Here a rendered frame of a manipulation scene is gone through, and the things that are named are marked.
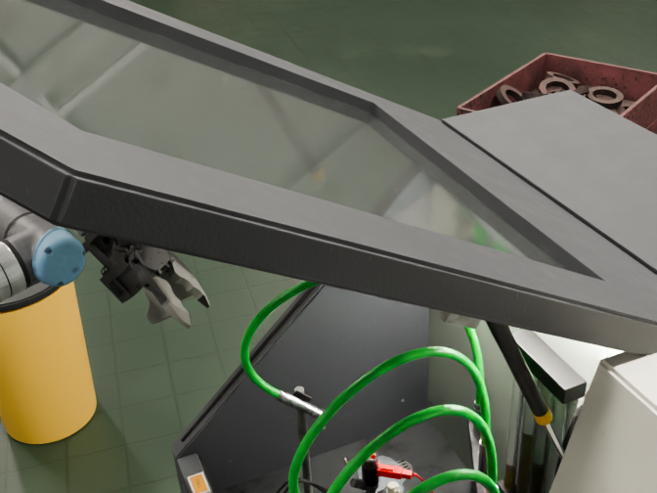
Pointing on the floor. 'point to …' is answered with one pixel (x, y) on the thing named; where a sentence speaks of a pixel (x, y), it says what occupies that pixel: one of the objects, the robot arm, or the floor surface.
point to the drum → (44, 365)
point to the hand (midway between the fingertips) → (197, 308)
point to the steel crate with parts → (644, 93)
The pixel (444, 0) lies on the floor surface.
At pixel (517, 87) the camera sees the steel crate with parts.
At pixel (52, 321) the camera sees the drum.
